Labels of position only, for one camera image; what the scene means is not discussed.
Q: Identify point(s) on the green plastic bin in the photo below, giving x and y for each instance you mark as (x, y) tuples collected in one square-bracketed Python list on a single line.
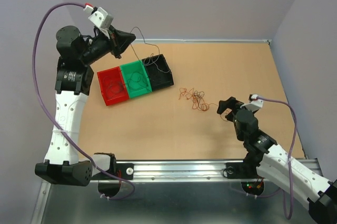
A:
[(136, 79)]

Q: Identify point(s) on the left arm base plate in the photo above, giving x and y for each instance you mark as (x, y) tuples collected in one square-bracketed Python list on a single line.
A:
[(124, 170)]

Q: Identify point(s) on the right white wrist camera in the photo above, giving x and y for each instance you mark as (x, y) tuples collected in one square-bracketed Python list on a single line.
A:
[(255, 103)]

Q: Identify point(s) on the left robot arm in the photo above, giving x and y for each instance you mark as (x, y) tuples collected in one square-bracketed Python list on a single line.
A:
[(61, 164)]

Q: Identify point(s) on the red plastic bin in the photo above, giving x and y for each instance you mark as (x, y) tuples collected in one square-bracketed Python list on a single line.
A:
[(112, 85)]

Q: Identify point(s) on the black plastic bin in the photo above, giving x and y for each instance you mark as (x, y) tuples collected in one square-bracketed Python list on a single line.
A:
[(158, 72)]

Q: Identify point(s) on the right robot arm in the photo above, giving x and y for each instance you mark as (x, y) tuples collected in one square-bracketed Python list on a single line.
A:
[(270, 161)]

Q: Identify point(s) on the orange black wire ball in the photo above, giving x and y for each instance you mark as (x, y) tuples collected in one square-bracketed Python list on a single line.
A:
[(197, 99)]

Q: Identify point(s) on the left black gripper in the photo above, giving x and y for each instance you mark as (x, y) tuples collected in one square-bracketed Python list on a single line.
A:
[(120, 40)]

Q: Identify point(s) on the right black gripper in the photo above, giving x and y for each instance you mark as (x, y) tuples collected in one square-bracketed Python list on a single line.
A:
[(230, 103)]

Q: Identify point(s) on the aluminium frame rail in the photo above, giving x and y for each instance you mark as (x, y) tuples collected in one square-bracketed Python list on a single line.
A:
[(186, 171)]

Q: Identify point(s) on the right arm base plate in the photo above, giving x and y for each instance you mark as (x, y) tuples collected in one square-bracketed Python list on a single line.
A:
[(239, 170)]

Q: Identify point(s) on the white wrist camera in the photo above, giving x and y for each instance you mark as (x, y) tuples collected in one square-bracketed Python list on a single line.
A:
[(255, 103), (100, 18)]

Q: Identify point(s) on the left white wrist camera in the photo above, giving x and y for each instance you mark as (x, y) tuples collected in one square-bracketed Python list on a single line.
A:
[(100, 18)]

